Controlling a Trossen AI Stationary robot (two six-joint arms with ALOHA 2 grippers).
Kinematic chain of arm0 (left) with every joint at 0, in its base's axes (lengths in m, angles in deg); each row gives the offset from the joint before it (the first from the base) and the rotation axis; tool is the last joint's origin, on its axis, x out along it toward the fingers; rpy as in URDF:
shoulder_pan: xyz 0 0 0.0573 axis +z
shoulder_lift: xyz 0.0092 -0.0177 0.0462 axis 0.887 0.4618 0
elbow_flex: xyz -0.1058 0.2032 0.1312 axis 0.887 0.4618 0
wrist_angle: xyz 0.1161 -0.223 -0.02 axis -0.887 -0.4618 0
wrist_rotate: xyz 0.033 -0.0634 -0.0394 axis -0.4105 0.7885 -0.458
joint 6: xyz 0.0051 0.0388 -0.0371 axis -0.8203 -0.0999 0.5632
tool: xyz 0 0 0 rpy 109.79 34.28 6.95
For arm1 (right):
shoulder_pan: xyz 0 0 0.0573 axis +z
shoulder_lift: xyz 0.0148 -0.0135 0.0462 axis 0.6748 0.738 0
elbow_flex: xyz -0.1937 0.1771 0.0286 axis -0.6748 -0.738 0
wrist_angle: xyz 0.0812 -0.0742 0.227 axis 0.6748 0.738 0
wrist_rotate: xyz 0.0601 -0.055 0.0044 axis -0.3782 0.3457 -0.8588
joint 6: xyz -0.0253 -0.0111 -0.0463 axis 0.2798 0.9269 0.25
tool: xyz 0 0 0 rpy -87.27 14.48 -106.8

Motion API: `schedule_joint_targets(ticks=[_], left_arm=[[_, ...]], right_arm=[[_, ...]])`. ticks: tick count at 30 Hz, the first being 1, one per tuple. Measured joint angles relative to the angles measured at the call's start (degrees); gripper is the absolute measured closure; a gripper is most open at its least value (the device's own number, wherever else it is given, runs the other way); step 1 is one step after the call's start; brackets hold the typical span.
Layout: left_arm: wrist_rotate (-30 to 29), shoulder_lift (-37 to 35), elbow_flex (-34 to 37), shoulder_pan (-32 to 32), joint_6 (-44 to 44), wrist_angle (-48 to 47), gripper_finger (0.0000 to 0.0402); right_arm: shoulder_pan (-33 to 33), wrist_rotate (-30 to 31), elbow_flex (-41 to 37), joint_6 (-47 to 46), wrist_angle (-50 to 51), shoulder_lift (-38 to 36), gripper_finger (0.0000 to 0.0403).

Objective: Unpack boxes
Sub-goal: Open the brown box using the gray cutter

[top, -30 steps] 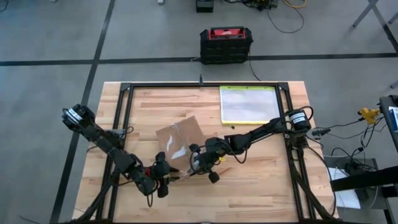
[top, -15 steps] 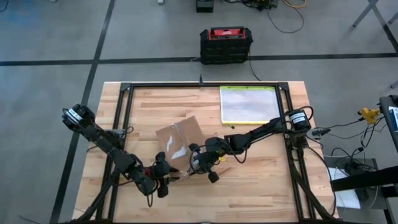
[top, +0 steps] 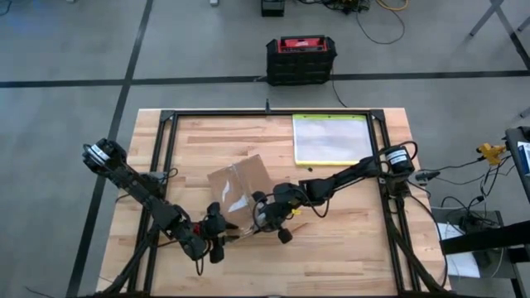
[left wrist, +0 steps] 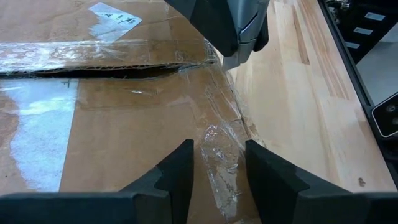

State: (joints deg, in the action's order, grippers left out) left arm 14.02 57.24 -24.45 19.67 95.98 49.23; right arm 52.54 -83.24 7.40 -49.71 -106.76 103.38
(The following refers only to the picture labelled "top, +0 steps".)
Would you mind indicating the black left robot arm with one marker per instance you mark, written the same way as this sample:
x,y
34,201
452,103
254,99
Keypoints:
x,y
136,186

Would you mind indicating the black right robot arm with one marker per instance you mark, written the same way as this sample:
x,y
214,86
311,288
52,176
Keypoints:
x,y
352,174

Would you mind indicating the blue and white box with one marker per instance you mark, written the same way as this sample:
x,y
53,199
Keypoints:
x,y
525,159

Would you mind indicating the small black post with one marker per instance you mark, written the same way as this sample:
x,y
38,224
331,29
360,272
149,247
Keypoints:
x,y
267,107

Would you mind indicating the black and red toolbox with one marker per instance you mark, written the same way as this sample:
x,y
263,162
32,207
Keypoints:
x,y
300,66

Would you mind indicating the grey table legs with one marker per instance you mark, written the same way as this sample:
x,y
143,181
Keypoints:
x,y
503,18

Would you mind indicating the yellow connector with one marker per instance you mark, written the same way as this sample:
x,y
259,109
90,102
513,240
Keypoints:
x,y
490,152

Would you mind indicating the black side cart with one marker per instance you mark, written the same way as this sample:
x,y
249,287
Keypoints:
x,y
488,238

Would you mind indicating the small black floor box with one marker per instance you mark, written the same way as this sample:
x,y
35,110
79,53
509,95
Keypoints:
x,y
272,8

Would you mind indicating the mesh pouch with yellow trim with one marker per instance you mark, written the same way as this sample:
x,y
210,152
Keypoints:
x,y
331,140

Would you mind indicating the white paper sheet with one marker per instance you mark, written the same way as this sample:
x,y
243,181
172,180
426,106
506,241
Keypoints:
x,y
459,265

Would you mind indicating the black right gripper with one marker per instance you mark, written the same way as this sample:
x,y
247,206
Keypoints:
x,y
281,207

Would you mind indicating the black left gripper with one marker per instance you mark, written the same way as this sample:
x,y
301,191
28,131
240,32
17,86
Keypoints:
x,y
215,232

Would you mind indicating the black metal rig frame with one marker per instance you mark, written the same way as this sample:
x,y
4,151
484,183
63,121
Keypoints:
x,y
269,112

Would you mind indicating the brown cardboard box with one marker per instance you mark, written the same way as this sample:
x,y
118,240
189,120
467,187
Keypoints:
x,y
248,178

